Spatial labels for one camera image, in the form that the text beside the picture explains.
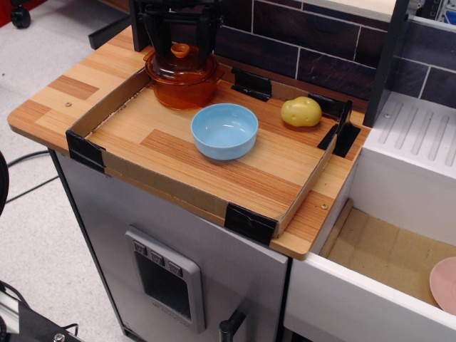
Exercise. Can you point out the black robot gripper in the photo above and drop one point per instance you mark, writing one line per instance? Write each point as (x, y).
(208, 15)

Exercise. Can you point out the orange transparent pot lid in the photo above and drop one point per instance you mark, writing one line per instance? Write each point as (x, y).
(181, 65)

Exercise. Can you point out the orange transparent pot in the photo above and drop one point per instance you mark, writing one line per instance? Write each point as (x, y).
(187, 96)

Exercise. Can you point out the light blue bowl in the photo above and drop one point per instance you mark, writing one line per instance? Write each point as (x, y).
(224, 131)

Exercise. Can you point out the yellow toy potato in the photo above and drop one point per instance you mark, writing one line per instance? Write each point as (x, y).
(301, 112)

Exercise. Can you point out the black caster wheel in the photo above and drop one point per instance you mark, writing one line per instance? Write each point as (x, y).
(20, 16)

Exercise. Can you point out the cardboard fence with black tape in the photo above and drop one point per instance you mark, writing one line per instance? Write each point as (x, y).
(281, 193)

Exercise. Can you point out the grey toy dishwasher cabinet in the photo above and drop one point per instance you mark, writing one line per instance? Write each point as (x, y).
(169, 274)

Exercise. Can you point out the white toy sink unit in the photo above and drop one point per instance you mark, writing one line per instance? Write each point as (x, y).
(367, 277)

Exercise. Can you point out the pink plate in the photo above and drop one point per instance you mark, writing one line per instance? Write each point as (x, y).
(442, 284)

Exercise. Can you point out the black metal frame base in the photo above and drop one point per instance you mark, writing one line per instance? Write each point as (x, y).
(104, 34)

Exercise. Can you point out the black dishwasher door handle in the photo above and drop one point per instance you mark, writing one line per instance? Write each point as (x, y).
(229, 327)

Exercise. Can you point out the black equipment with cables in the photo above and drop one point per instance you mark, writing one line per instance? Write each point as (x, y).
(19, 322)

